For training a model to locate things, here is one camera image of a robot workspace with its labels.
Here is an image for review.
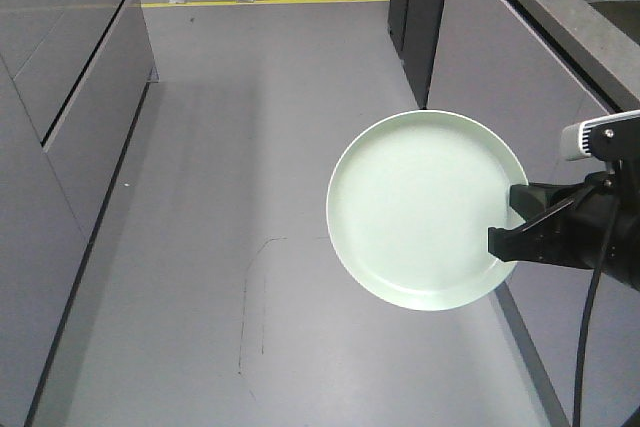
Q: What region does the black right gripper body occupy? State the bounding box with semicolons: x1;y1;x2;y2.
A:
537;172;639;290

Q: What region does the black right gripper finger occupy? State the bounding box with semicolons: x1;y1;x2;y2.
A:
509;183;575;220
488;221;552;262

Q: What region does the light green round plate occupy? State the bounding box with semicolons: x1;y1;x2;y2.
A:
326;110;527;311

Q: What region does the stainless steel sink basin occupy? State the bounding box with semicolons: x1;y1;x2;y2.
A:
584;0;640;44

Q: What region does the dark tall cabinet column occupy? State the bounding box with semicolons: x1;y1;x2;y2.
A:
387;0;444;108

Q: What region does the grey opposite cabinet unit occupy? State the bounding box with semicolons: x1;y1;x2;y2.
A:
1;0;154;426

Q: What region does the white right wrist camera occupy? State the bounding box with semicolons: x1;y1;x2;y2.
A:
560;110;639;162

